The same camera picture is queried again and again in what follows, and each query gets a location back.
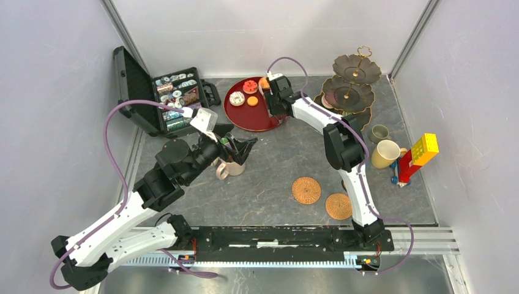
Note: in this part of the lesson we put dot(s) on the small grey-green cup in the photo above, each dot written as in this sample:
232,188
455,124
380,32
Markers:
378,133

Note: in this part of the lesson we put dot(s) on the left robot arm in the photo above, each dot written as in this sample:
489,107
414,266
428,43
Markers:
86,258

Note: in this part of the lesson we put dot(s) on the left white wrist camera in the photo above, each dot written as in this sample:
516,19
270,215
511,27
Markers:
204,120

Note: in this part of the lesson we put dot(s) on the woven coaster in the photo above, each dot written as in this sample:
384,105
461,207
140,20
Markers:
339,207
306,190

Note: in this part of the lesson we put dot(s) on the white sprinkled donut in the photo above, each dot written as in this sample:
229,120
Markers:
237,98

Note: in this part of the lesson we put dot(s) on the orange fruit tart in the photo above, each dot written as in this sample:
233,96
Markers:
263,83

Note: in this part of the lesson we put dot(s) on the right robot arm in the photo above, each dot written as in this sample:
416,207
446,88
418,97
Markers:
344,146

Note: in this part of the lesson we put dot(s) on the red round tray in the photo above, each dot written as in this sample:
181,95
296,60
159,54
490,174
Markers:
254,119

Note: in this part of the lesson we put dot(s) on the three-tier gold dessert stand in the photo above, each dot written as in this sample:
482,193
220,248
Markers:
350,89

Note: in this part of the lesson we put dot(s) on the yellow cream mug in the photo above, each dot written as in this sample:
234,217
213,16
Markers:
385,153

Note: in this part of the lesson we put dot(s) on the black open case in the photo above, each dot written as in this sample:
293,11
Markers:
183,88

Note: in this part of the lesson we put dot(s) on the orange macaron centre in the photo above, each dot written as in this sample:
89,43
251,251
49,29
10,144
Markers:
252,101

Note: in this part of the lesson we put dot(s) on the red yellow block toy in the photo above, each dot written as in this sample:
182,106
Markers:
414,159

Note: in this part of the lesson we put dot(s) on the woven coaster right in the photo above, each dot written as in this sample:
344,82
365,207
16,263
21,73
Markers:
339,207

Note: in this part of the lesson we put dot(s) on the woven coaster left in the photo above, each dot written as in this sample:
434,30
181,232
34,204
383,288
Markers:
306,190

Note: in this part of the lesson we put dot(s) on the pink beige mug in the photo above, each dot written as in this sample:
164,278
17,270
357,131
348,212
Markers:
225,169

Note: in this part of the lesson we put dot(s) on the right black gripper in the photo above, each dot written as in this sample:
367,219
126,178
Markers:
270,99

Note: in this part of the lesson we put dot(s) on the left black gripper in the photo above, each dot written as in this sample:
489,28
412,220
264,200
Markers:
240,149

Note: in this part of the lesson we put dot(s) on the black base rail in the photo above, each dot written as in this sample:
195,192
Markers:
279,246

